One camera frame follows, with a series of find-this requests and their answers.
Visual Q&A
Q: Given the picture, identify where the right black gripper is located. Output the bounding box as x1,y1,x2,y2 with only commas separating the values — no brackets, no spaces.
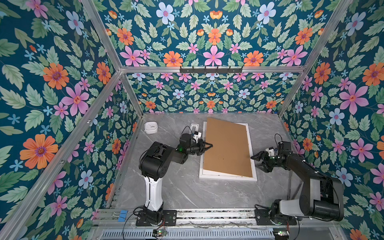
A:
251,150,283,172

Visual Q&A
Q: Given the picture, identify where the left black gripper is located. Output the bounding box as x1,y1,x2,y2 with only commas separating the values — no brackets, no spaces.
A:
185,139,213,156

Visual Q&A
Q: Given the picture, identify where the brown cardboard backing board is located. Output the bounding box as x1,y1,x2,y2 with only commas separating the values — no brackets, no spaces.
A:
202,116,254,178

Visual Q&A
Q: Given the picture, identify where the white picture frame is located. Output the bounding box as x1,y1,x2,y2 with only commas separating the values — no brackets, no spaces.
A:
199,121,258,182

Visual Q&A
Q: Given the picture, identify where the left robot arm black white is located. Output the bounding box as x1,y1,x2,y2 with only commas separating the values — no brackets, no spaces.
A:
139,134,213,223

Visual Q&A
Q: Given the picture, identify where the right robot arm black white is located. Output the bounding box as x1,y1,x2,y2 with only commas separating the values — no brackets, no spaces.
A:
251,141,344,224

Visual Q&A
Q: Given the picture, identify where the white round device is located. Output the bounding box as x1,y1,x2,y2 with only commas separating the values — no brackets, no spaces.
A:
144,121,159,135

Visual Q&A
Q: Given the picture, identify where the blue binder clip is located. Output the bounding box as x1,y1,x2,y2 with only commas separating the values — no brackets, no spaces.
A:
118,210,129,223

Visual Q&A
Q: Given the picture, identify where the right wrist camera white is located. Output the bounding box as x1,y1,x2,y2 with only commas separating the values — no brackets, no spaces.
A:
266,147,278,157

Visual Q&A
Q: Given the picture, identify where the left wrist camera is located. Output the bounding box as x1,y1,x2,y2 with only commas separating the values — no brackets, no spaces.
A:
193,131,202,142

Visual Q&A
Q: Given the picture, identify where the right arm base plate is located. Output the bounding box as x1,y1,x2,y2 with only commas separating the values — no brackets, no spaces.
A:
255,209,297,226

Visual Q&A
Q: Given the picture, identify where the black hook rail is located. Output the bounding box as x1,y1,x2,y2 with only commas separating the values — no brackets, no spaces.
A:
179,66,243,75

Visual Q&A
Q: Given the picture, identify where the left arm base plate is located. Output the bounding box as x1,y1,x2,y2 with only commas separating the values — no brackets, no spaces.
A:
136,210,178,227

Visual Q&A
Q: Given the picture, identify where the white cable duct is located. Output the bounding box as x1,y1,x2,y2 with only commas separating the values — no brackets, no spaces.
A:
100,229,275,240

